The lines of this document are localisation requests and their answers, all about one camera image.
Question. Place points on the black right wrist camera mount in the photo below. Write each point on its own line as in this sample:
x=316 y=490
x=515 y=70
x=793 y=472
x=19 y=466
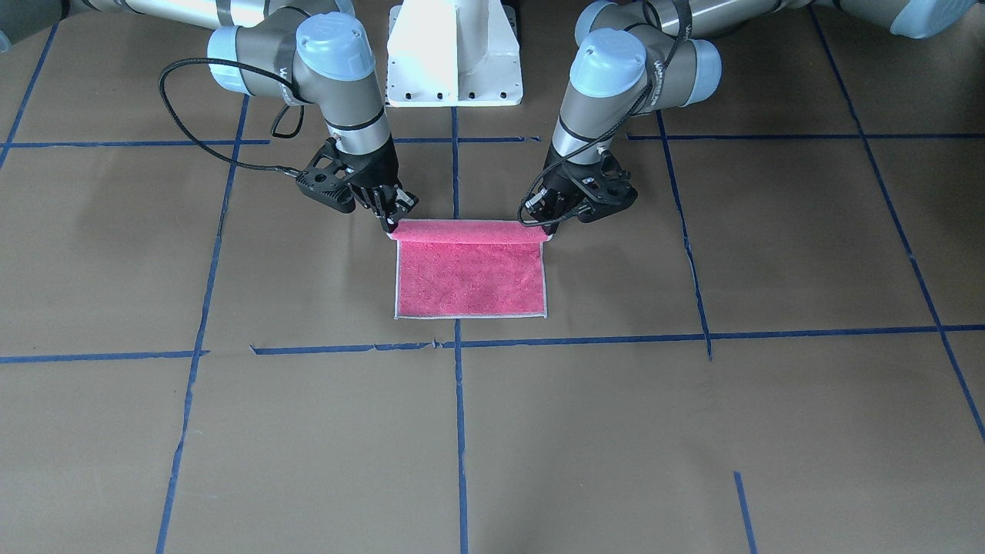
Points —
x=325 y=179

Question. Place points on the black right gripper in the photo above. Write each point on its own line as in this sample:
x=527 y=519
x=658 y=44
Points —
x=378 y=171

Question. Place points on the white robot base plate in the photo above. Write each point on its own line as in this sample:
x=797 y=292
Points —
x=453 y=53

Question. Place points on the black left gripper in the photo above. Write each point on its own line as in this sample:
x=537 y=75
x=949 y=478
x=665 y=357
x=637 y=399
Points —
x=561 y=178

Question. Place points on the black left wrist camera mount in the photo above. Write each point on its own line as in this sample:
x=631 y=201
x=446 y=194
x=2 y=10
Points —
x=605 y=186

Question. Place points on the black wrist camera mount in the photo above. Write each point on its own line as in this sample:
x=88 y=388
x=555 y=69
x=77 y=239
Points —
x=325 y=179
x=605 y=186

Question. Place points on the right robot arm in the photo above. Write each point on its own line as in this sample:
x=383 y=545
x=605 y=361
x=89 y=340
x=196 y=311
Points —
x=303 y=52

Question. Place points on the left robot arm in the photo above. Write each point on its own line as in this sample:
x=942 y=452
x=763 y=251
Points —
x=632 y=60

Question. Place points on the pink towel with grey edge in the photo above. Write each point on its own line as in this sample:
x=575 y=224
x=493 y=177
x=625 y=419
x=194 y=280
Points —
x=469 y=269

